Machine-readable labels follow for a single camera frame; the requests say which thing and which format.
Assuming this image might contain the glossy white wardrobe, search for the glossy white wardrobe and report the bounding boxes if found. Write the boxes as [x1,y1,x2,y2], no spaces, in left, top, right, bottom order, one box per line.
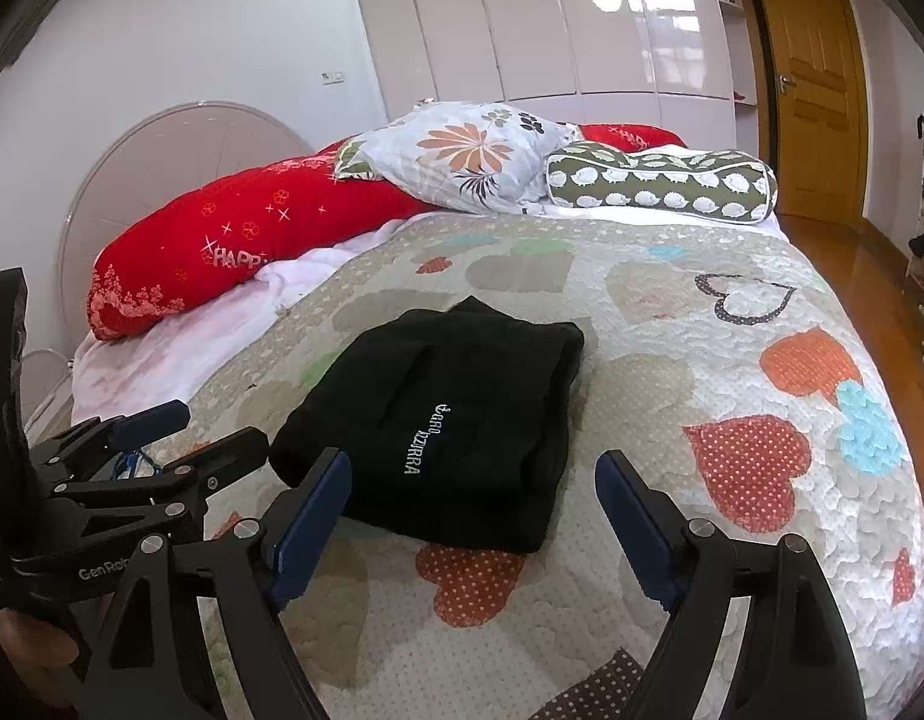
[346,0,742,125]

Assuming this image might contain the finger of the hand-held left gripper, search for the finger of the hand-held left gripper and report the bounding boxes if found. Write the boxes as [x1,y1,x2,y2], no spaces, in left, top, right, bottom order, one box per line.
[49,426,272,523]
[28,400,193,473]

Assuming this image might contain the white floral pillow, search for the white floral pillow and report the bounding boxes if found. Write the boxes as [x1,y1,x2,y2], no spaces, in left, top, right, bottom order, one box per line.
[334,99,583,215]

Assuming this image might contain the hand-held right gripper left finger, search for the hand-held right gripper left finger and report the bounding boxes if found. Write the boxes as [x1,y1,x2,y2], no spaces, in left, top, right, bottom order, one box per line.
[79,448,355,720]

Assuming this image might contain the green patterned bolster pillow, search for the green patterned bolster pillow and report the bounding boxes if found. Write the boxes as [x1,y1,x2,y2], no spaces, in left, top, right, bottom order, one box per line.
[544,141,778,228]

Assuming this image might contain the heart patterned quilt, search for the heart patterned quilt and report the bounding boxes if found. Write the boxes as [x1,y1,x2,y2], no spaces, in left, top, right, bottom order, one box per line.
[70,208,924,720]

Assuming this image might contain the white round wire frame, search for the white round wire frame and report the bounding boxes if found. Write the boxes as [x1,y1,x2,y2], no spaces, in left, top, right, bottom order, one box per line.
[18,348,79,432]

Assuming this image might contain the white bed sheet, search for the white bed sheet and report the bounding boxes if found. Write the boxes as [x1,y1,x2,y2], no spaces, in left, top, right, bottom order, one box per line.
[70,202,791,410]

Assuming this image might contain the black pants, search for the black pants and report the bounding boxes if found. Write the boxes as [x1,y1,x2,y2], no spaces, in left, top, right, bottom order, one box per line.
[268,296,587,554]

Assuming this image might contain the person's left hand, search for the person's left hand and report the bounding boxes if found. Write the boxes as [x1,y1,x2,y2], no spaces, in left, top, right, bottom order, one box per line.
[0,598,95,691]

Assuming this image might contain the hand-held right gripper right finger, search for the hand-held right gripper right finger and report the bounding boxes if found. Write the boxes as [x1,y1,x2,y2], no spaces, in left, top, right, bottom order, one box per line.
[594,448,869,720]

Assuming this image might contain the wooden door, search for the wooden door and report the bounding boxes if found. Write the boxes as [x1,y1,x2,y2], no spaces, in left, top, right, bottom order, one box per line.
[732,0,874,227]

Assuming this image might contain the blue cable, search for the blue cable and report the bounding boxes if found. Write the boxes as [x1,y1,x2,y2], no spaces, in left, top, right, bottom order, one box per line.
[111,448,164,482]

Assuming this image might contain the long red pillow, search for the long red pillow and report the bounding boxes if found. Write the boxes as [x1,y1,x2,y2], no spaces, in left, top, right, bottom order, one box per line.
[87,123,688,343]

